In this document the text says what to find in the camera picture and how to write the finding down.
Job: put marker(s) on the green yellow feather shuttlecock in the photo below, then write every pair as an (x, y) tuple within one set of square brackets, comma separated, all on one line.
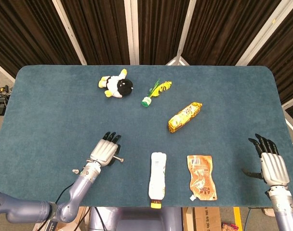
[(146, 101)]

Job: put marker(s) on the blue felt table cover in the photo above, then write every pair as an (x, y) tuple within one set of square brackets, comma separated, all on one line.
[(52, 120)]

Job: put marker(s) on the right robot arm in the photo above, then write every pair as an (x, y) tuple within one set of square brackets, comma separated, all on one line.
[(282, 211)]

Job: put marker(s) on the white labelled drink bottle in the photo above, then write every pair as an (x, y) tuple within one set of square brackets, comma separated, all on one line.
[(157, 178)]

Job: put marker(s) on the blue grey robot torso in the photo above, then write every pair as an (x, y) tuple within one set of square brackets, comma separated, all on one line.
[(141, 219)]

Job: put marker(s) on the metal bolt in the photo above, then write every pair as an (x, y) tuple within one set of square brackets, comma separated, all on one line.
[(75, 171), (120, 159)]

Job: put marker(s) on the orange spout pouch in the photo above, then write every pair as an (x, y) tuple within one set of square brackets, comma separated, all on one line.
[(202, 178)]

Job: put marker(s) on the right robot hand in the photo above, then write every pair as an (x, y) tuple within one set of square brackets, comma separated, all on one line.
[(274, 168)]

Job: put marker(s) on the white shoe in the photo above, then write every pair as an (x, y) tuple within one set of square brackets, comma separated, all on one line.
[(269, 212)]

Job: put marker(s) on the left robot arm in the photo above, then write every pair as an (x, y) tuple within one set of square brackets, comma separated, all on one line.
[(81, 185)]

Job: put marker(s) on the white blue printed box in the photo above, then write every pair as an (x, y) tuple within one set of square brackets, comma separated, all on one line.
[(50, 226)]

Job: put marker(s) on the brown cardboard box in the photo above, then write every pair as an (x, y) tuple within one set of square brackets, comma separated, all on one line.
[(206, 219)]

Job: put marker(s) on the golden snack package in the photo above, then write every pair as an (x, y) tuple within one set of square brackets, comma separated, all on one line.
[(183, 116)]

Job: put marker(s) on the colourful snack packet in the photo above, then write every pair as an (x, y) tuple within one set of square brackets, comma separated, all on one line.
[(229, 226)]

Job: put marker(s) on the black white yellow plush toy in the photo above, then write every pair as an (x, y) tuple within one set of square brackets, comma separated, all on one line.
[(115, 84)]

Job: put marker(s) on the dark brown pleated curtain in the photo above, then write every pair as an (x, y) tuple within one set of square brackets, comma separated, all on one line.
[(286, 48), (28, 31), (223, 31), (100, 31), (161, 31)]

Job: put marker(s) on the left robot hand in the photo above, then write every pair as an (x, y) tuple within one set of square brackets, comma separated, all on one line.
[(104, 151)]

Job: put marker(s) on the white partition frame post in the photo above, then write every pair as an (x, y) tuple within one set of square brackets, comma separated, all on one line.
[(262, 36), (292, 125), (69, 33), (183, 38), (2, 69), (132, 31)]

